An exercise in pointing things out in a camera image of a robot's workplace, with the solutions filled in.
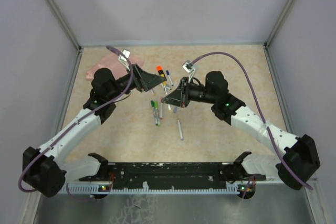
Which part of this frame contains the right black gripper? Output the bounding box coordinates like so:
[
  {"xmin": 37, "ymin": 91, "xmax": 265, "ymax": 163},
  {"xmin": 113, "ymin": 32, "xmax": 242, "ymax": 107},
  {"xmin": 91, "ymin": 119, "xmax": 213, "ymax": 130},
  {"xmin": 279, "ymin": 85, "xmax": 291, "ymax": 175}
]
[{"xmin": 162, "ymin": 77, "xmax": 216, "ymax": 108}]

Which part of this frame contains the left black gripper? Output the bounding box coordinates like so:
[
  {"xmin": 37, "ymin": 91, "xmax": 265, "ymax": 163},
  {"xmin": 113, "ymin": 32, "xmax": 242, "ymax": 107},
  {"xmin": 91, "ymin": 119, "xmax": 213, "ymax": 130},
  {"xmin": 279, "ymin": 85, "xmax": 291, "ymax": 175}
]
[{"xmin": 108, "ymin": 63, "xmax": 166, "ymax": 100}]

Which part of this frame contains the light green capped marker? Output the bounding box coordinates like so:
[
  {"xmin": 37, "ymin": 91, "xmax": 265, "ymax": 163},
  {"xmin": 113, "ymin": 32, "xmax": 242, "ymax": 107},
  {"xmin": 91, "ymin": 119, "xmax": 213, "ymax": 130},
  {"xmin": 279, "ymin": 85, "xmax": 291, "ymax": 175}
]
[{"xmin": 154, "ymin": 100, "xmax": 160, "ymax": 126}]

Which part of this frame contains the dark green capped marker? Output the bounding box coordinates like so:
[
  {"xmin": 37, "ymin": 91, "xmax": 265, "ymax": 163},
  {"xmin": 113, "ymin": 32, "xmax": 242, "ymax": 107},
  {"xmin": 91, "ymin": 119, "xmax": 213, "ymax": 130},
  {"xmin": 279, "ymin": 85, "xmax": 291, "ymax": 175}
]
[{"xmin": 150, "ymin": 100, "xmax": 158, "ymax": 126}]

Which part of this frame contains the magenta capped marker pen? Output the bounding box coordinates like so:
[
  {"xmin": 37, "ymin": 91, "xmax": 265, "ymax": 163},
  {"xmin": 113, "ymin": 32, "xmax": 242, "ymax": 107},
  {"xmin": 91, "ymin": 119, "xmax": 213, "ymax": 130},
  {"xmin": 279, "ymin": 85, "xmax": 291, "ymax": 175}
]
[{"xmin": 160, "ymin": 99, "xmax": 164, "ymax": 120}]

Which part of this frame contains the lavender marker pen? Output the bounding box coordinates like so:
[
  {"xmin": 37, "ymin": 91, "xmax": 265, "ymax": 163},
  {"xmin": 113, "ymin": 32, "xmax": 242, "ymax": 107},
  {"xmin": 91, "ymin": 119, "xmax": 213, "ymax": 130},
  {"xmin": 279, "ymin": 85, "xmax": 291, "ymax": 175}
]
[{"xmin": 177, "ymin": 119, "xmax": 184, "ymax": 141}]

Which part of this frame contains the yellow capped marker pen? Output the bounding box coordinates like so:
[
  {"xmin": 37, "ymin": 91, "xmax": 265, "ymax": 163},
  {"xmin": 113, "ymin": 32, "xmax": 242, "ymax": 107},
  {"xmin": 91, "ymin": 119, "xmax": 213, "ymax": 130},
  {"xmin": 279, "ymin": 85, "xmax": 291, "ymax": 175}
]
[{"xmin": 161, "ymin": 83, "xmax": 172, "ymax": 112}]

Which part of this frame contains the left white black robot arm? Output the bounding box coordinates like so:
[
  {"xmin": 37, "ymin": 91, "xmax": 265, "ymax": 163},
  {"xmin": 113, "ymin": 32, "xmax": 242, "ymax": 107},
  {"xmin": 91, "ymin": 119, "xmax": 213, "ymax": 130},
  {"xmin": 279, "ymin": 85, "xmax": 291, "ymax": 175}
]
[{"xmin": 18, "ymin": 64, "xmax": 166, "ymax": 197}]

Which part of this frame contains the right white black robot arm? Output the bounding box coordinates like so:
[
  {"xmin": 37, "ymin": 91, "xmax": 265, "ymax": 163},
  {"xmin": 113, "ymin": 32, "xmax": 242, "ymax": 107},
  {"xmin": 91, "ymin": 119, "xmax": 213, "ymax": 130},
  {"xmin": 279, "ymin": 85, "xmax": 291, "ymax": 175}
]
[{"xmin": 162, "ymin": 71, "xmax": 320, "ymax": 190}]

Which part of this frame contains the blue capped marker pen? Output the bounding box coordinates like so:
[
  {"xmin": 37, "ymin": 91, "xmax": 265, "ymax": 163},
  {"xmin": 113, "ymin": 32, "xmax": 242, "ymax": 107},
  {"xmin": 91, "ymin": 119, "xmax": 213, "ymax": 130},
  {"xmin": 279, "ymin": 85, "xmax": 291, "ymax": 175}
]
[{"xmin": 166, "ymin": 70, "xmax": 174, "ymax": 86}]

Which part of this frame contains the orange capped black highlighter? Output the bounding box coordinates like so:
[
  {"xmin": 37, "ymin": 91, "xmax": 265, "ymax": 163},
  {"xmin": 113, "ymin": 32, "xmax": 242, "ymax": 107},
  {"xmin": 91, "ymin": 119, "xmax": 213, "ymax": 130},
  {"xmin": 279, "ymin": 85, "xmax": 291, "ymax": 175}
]
[{"xmin": 156, "ymin": 66, "xmax": 165, "ymax": 78}]

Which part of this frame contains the pink plastic bag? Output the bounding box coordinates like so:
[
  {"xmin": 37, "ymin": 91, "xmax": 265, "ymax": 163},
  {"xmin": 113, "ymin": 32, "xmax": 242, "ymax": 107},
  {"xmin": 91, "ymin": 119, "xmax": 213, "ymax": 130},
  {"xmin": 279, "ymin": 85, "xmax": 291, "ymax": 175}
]
[{"xmin": 85, "ymin": 52, "xmax": 144, "ymax": 81}]

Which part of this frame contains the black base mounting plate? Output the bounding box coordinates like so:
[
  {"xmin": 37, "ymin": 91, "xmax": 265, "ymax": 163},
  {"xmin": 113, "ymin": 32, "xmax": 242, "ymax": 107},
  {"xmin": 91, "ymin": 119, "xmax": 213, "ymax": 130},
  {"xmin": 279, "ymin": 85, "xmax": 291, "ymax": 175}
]
[{"xmin": 79, "ymin": 162, "xmax": 250, "ymax": 190}]

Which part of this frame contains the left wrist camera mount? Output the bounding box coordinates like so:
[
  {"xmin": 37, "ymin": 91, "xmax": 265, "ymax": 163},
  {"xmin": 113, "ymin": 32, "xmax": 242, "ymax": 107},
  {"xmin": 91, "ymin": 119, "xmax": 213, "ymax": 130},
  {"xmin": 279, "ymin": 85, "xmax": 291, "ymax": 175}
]
[{"xmin": 118, "ymin": 49, "xmax": 131, "ymax": 71}]

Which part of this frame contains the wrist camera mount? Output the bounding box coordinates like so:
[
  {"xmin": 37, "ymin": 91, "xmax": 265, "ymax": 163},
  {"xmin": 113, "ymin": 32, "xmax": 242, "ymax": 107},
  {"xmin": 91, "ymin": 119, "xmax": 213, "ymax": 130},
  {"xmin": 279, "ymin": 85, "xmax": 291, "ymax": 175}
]
[
  {"xmin": 182, "ymin": 60, "xmax": 198, "ymax": 83},
  {"xmin": 118, "ymin": 49, "xmax": 131, "ymax": 71}
]

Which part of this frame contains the purple cable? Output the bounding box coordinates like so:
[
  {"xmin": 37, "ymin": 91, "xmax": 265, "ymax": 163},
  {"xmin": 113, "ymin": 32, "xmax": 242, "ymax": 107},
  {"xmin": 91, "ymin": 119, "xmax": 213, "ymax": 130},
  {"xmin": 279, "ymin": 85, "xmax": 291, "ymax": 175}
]
[
  {"xmin": 190, "ymin": 51, "xmax": 313, "ymax": 190},
  {"xmin": 17, "ymin": 46, "xmax": 135, "ymax": 192},
  {"xmin": 241, "ymin": 174, "xmax": 260, "ymax": 200},
  {"xmin": 66, "ymin": 182, "xmax": 96, "ymax": 202}
]

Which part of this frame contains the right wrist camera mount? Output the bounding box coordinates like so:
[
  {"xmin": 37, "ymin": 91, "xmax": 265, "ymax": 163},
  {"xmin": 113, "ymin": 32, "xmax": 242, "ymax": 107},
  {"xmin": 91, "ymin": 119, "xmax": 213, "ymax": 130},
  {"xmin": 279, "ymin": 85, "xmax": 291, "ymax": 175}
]
[{"xmin": 182, "ymin": 60, "xmax": 198, "ymax": 83}]

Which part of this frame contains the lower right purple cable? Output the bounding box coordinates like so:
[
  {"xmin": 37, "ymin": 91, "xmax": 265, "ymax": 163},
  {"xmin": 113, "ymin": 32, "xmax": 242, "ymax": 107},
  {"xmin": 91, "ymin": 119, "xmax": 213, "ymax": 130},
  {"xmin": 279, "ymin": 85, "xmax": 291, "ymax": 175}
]
[{"xmin": 241, "ymin": 174, "xmax": 260, "ymax": 200}]

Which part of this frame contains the white slotted cable duct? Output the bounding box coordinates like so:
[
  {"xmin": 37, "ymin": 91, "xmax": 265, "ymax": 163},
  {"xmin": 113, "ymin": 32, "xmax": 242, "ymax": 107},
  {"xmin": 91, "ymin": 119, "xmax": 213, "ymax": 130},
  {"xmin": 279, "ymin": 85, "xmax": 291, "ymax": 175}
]
[{"xmin": 59, "ymin": 182, "xmax": 246, "ymax": 195}]

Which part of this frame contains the aluminium frame rail left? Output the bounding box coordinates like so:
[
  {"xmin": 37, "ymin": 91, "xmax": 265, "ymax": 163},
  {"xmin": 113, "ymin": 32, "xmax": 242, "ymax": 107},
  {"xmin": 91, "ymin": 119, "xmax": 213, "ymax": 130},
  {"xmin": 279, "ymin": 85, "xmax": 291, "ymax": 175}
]
[{"xmin": 28, "ymin": 0, "xmax": 82, "ymax": 51}]

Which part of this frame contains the aluminium frame rail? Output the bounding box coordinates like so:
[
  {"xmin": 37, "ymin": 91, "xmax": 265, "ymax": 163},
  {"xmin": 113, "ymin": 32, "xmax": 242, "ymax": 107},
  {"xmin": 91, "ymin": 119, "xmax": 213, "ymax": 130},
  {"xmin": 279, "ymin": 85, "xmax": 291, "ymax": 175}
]
[
  {"xmin": 28, "ymin": 0, "xmax": 82, "ymax": 51},
  {"xmin": 264, "ymin": 0, "xmax": 296, "ymax": 49}
]

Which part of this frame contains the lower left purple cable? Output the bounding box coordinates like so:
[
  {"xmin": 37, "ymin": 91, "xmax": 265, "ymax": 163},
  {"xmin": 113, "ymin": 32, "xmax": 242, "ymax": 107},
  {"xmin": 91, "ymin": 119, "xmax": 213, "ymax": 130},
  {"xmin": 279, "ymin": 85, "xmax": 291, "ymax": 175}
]
[{"xmin": 66, "ymin": 182, "xmax": 96, "ymax": 202}]

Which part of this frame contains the aluminium frame rail right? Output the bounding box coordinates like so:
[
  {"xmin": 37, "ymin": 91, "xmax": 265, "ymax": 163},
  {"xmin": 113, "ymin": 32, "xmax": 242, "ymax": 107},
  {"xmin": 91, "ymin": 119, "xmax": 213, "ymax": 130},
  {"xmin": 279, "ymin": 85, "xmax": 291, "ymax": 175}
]
[{"xmin": 264, "ymin": 0, "xmax": 296, "ymax": 49}]

